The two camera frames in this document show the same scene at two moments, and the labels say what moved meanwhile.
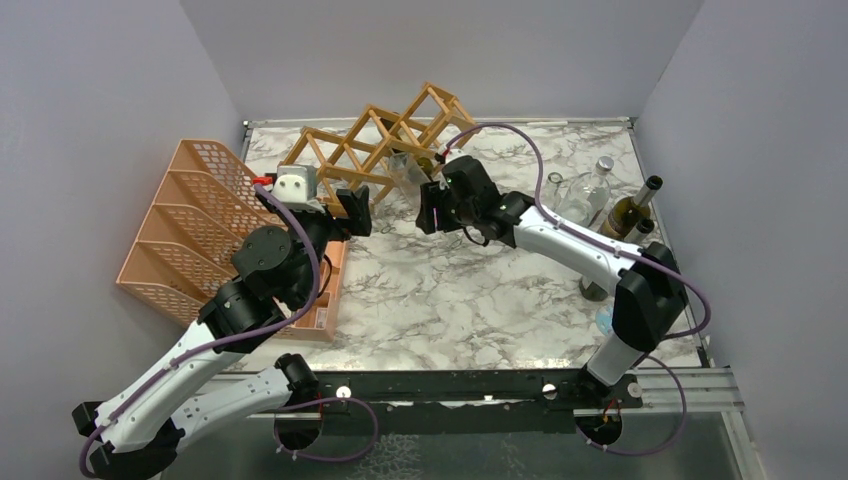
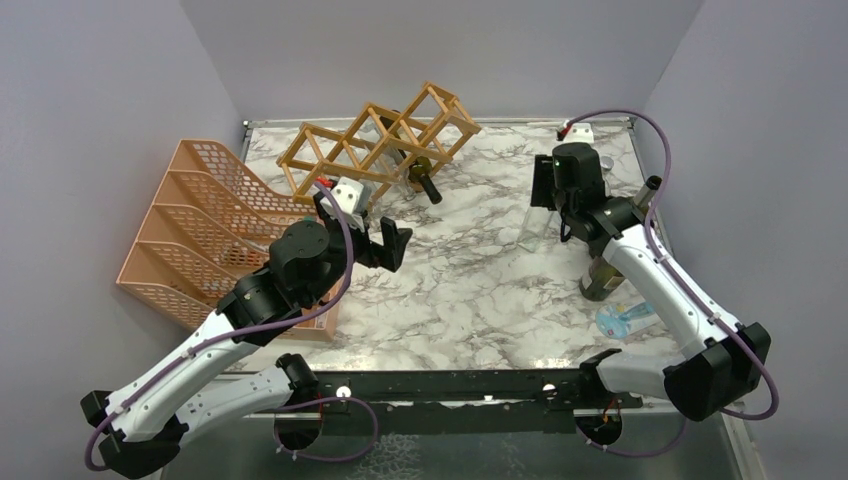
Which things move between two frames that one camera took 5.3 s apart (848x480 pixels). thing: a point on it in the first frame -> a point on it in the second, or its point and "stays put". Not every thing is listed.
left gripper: (358, 210) -> (391, 254)
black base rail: (467, 402) stays put
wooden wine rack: (380, 153) stays put
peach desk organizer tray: (318, 324) stays put
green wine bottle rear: (627, 213) stays put
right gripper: (432, 196) -> (544, 174)
